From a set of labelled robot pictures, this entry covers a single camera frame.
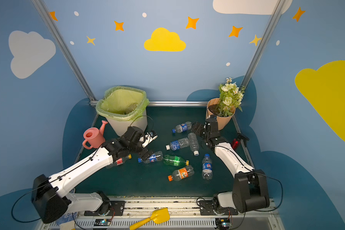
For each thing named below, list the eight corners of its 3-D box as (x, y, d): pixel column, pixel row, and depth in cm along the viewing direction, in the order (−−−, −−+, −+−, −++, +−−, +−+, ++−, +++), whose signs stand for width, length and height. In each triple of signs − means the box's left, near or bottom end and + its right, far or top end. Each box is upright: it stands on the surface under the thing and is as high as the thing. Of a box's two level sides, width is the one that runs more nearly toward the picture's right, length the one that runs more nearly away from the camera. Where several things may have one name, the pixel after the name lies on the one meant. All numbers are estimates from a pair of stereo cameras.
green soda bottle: (162, 164, 91) (162, 161, 88) (165, 155, 95) (164, 152, 92) (187, 169, 89) (188, 166, 86) (189, 160, 93) (189, 157, 90)
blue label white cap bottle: (168, 154, 96) (168, 150, 92) (165, 147, 99) (165, 143, 95) (189, 147, 100) (190, 143, 96) (186, 140, 103) (187, 136, 99)
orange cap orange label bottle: (169, 183, 84) (168, 180, 80) (166, 174, 88) (166, 171, 84) (194, 176, 87) (195, 173, 83) (191, 167, 91) (192, 164, 87)
